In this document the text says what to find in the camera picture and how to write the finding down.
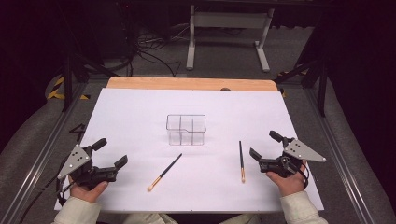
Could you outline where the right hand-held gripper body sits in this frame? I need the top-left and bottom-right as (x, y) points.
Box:
(258, 136), (327, 180)

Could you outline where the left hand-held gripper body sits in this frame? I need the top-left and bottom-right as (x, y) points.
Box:
(56, 143), (119, 190)

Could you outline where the dark handle makeup brush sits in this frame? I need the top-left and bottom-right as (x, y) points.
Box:
(147, 152), (183, 192)
(238, 140), (247, 184)

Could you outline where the clear plastic compartment container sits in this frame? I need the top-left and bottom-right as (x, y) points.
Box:
(165, 114), (207, 147)

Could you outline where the person's left hand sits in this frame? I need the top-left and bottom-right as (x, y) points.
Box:
(68, 175), (109, 203)

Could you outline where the person's right hand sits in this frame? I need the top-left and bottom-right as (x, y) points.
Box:
(265, 161), (309, 198)

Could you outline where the black metal stand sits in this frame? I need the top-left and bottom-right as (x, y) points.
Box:
(60, 52), (110, 113)
(274, 55), (328, 118)

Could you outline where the person's left leg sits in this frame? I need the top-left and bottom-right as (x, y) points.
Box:
(122, 212), (178, 224)

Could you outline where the white paper sheet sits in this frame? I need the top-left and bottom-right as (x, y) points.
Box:
(54, 88), (325, 214)

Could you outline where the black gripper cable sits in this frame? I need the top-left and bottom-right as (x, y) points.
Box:
(18, 174), (76, 224)
(300, 161), (313, 190)

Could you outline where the aluminium rail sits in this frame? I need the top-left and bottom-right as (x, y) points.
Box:
(0, 82), (88, 224)
(304, 88), (375, 224)

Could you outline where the bundle of black cables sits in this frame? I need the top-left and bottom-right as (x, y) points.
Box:
(124, 27), (194, 78)

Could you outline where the white metal stand frame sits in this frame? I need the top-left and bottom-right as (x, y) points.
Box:
(186, 4), (276, 73)

